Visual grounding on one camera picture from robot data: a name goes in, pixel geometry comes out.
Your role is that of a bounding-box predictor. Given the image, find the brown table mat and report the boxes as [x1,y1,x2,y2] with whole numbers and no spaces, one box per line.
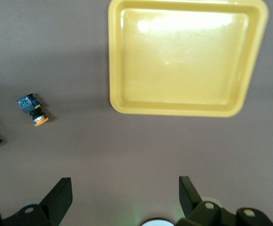
[0,0,273,226]

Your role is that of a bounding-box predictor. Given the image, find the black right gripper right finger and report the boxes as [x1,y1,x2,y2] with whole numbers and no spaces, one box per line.
[177,175,273,226]

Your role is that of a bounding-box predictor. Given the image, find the yellow plastic tray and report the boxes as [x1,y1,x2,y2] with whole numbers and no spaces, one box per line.
[107,0,270,118]

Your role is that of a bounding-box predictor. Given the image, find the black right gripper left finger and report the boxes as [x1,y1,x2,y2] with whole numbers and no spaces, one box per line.
[0,178,73,226]

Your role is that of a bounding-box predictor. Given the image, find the yellow cap push button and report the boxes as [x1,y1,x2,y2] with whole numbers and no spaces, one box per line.
[16,93,50,127]

